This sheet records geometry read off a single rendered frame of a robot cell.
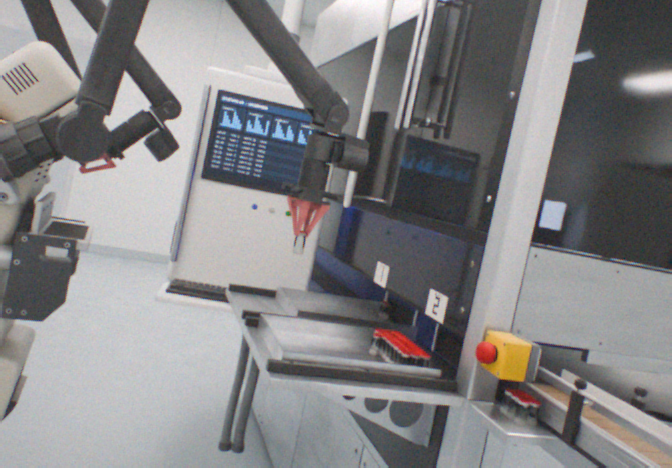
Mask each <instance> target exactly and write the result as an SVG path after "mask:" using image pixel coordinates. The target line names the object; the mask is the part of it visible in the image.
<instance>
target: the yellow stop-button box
mask: <svg viewBox="0 0 672 468"><path fill-rule="evenodd" d="M485 342H489V343H492V344H493V346H494V349H495V357H494V359H493V361H492V363H491V364H489V365H488V364H481V362H480V365H481V367H483V368H484V369H486V370H487V371H489V372H490V373H492V374H493V375H495V376H496V377H498V378H499V379H508V380H517V381H523V382H525V383H532V382H533V377H534V372H535V368H536V364H537V360H538V354H539V350H540V346H539V345H538V344H536V343H534V342H532V341H530V340H528V339H525V338H523V337H521V336H519V334H517V333H508V332H500V331H493V330H488V331H487V334H486V340H485Z"/></svg>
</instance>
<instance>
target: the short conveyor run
mask: <svg viewBox="0 0 672 468"><path fill-rule="evenodd" d="M536 375H537V376H538V377H540V378H542V380H543V381H546V382H548V383H549V384H551V385H553V386H548V385H538V384H530V383H525V382H523V381H519V384H518V385H517V389H519V390H523V391H525V392H526V394H528V395H531V396H532V397H533V399H536V400H538V401H539V402H540V406H539V408H538V409H539V413H538V417H537V421H536V422H537V424H538V425H541V426H542V427H543V428H545V429H546V430H548V431H549V432H550V433H552V434H553V435H554V436H556V437H558V442H556V443H557V446H555V448H546V447H541V448H542V449H543V450H545V451H546V452H547V453H548V454H550V455H551V456H552V457H555V458H556V459H557V461H558V462H560V463H561V464H562V465H563V466H565V467H566V468H672V428H670V427H668V426H666V425H664V424H662V422H661V421H659V420H657V419H654V418H652V417H650V416H649V415H647V414H645V413H644V410H645V406H646V402H644V401H642V398H643V397H645V396H647V394H648V391H647V389H646V388H644V387H640V385H637V387H636V386H635V389H634V393H635V395H637V398H634V397H632V399H631V403H630V404H627V403H626V402H624V401H621V400H619V399H617V398H615V397H614V396H612V395H610V394H608V393H606V392H605V391H603V390H602V389H600V388H598V387H596V386H594V385H592V384H591V383H589V382H587V381H585V380H583V379H580V378H579V377H577V376H575V375H574V374H573V373H571V372H569V371H568V370H565V369H562V373H561V378H559V376H557V375H555V374H554V373H552V372H550V371H548V370H547V369H544V368H542V367H540V366H538V367H537V372H536Z"/></svg>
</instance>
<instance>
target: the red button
mask: <svg viewBox="0 0 672 468"><path fill-rule="evenodd" d="M475 356H476V359H477V360H479V361H480V362H481V364H488V365H489V364H491V363H492V361H493V359H494V357H495V349H494V346H493V344H492V343H489V342H481V343H478V344H477V346H476V349H475Z"/></svg>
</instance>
